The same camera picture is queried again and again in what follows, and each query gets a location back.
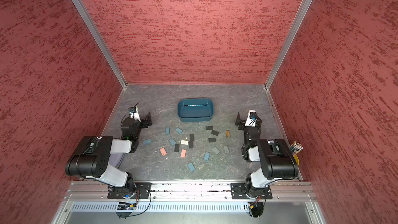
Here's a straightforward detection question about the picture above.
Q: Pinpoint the pink eraser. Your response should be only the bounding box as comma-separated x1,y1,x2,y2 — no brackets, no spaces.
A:
180,149,187,158
160,147,167,156

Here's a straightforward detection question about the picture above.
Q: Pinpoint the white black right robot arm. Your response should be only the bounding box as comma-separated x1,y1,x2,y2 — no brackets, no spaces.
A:
235,110,299,199

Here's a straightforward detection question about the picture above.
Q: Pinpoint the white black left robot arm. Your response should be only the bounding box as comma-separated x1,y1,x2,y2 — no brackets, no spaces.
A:
65,107,152,199

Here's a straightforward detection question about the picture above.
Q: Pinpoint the black eraser tilted right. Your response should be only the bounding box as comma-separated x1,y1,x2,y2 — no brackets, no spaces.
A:
211,130,219,136

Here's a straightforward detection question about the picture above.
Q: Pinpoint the blue eraser centre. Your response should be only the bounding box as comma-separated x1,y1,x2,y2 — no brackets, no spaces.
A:
169,138,177,146

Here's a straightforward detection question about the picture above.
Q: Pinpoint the blue eraser tilted top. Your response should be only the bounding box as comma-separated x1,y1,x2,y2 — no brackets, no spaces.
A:
175,128,183,134

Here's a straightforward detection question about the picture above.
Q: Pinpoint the black eraser left centre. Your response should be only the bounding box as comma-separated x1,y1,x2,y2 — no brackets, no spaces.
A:
174,144,180,152

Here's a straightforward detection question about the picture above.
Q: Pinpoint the teal plastic storage box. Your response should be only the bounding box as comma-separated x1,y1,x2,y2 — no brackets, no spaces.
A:
178,98,214,122

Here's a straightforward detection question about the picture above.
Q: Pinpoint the white eraser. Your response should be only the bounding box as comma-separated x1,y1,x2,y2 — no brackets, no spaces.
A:
180,140,189,145

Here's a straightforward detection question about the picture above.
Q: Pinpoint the blue eraser front right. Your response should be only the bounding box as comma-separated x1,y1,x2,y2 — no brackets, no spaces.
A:
204,152,210,161

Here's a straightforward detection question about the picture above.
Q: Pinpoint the yellow pencil cup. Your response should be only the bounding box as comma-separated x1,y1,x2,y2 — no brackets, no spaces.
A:
293,152,300,166

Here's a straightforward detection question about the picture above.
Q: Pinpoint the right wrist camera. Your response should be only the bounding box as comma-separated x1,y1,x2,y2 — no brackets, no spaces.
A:
245,110,262,128

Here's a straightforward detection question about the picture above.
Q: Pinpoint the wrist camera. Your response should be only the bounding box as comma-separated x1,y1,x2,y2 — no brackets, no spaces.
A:
245,110,262,128
129,103,141,121

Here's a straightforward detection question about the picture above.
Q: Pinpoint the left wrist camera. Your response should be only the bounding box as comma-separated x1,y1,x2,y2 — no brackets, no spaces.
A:
129,103,141,121

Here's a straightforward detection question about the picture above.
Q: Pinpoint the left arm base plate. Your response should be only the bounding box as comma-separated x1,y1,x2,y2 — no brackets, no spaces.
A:
107,183,151,200

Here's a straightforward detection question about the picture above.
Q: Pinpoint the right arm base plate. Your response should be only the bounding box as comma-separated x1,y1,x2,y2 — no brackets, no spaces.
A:
230,183,273,200

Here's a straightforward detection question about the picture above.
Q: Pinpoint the aluminium front rail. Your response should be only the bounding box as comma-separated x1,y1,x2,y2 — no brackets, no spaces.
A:
63,180,317,202

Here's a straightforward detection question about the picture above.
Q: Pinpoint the left corner aluminium post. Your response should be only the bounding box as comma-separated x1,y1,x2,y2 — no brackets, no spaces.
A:
72,0,127,90

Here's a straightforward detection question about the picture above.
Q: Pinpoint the corner aluminium post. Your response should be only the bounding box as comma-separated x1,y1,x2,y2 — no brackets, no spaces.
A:
264,0,313,91
72,0,127,90

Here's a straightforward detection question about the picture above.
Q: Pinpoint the right corner aluminium post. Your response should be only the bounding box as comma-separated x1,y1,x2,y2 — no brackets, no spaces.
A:
264,0,313,91

